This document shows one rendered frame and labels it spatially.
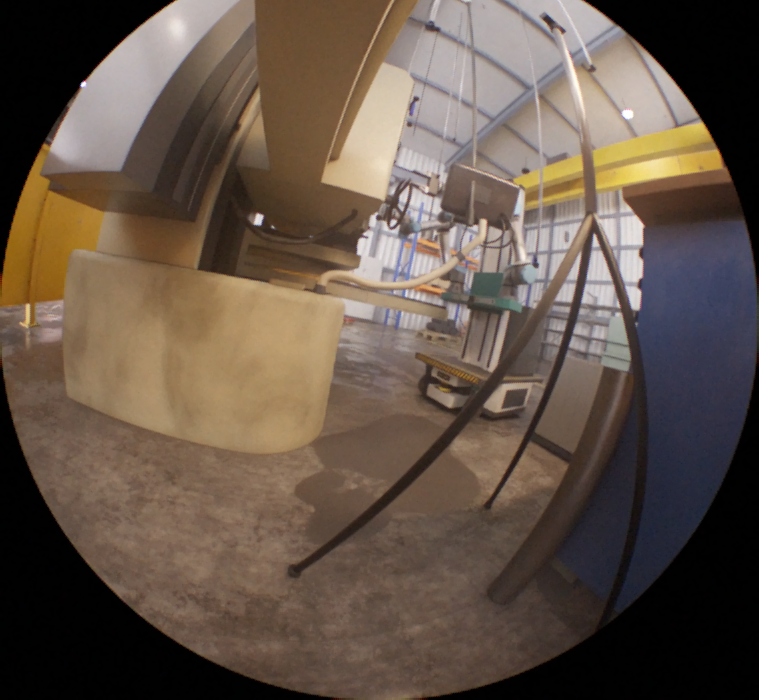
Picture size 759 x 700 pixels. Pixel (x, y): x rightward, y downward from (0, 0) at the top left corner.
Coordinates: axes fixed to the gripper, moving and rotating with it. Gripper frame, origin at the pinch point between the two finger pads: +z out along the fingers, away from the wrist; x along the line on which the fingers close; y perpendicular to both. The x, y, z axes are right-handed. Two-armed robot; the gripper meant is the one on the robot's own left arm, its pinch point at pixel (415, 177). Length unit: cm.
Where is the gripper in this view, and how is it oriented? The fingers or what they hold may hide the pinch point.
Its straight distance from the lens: 150.2
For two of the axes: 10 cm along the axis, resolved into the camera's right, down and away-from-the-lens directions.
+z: -9.3, -1.8, -3.3
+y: 3.1, 1.2, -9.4
